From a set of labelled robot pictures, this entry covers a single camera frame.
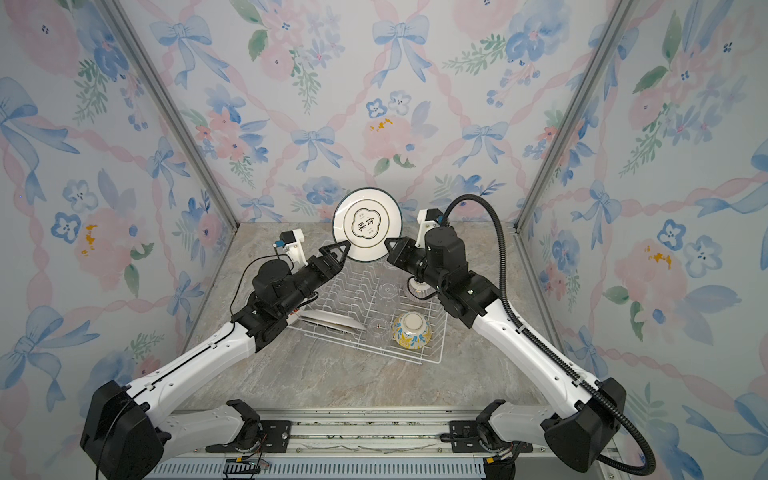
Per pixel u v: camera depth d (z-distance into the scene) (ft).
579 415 1.25
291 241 2.16
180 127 2.96
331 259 2.07
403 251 1.93
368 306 3.10
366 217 2.31
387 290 2.94
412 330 2.80
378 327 2.69
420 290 3.14
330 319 2.51
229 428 2.01
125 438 1.26
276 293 1.83
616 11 2.26
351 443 2.41
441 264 1.67
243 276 3.39
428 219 2.05
